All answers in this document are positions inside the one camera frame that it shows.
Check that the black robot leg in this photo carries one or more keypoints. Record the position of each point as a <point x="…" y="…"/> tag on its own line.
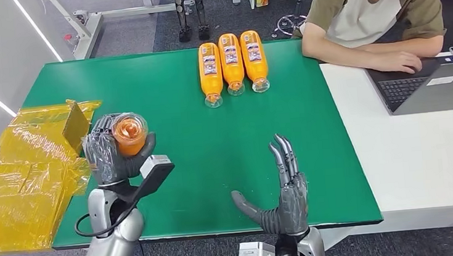
<point x="201" y="10"/>
<point x="181" y="12"/>

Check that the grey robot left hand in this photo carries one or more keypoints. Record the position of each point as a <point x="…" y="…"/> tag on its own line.
<point x="104" y="162"/>

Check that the person's right forearm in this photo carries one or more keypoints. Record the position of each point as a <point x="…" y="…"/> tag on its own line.
<point x="334" y="54"/>

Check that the grey laptop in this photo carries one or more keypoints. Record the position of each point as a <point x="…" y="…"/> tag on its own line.
<point x="432" y="88"/>

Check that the yellow plastic wrapped box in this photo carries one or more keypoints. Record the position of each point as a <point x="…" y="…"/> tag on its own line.
<point x="11" y="195"/>

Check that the green table mat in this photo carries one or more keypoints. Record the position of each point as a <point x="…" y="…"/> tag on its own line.
<point x="195" y="146"/>

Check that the person's right hand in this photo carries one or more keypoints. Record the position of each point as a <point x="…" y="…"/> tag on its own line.
<point x="401" y="62"/>

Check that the orange juice bottle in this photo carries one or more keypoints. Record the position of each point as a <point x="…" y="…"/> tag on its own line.
<point x="231" y="61"/>
<point x="210" y="69"/>
<point x="130" y="135"/>
<point x="254" y="57"/>

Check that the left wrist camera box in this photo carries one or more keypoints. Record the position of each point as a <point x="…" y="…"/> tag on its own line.
<point x="154" y="170"/>

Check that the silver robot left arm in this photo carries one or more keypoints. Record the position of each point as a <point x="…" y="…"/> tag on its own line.
<point x="110" y="252"/>

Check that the person's left forearm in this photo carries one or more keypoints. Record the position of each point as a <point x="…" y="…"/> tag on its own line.
<point x="412" y="48"/>

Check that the person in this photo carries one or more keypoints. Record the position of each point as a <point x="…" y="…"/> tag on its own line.
<point x="364" y="12"/>

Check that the white metal frame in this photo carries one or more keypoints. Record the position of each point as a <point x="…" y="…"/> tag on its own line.
<point x="91" y="32"/>

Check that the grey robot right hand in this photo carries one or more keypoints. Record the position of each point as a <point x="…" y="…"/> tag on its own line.
<point x="292" y="203"/>

